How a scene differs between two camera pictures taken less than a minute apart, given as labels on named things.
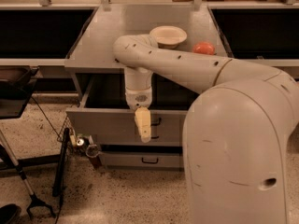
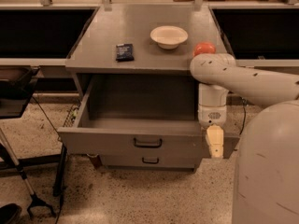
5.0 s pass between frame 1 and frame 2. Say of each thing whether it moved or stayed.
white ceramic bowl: stayed
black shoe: stayed
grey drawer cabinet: stayed
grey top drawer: moved
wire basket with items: moved
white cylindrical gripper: moved
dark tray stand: stayed
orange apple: stayed
